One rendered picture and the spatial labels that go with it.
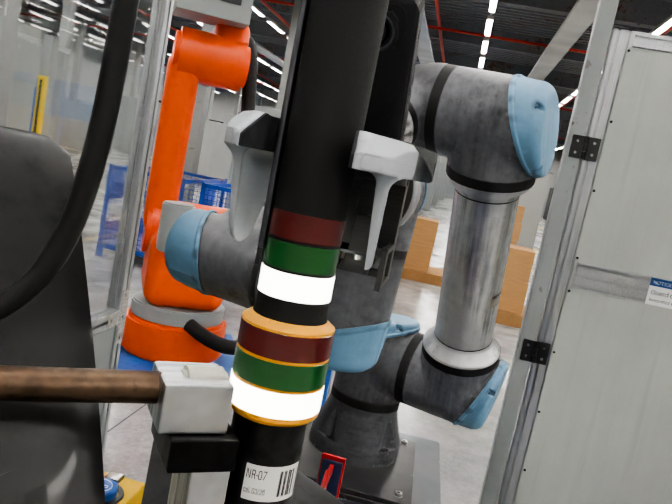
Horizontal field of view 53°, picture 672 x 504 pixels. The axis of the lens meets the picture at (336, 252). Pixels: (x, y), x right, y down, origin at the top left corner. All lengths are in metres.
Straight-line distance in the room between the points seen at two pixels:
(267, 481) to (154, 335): 3.98
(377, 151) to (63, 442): 0.18
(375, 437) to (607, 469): 1.30
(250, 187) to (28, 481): 0.16
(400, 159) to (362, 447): 0.85
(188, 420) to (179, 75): 4.09
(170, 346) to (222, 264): 3.70
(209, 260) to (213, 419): 0.32
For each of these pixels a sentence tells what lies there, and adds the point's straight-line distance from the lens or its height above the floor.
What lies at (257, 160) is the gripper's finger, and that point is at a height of 1.48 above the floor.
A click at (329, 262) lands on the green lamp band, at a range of 0.29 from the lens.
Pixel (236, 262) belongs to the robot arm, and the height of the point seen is 1.38.
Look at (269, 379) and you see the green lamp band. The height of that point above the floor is 1.39.
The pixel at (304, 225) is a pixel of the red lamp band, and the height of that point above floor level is 1.45.
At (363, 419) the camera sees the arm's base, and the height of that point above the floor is 1.09.
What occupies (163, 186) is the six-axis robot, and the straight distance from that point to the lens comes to 4.43.
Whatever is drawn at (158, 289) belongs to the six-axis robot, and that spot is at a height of 0.49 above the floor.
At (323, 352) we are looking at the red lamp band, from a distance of 0.30.
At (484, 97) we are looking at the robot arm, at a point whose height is 1.59.
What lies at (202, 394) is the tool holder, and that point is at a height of 1.38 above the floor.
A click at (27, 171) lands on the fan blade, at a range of 0.38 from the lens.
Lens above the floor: 1.49
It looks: 8 degrees down
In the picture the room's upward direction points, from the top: 11 degrees clockwise
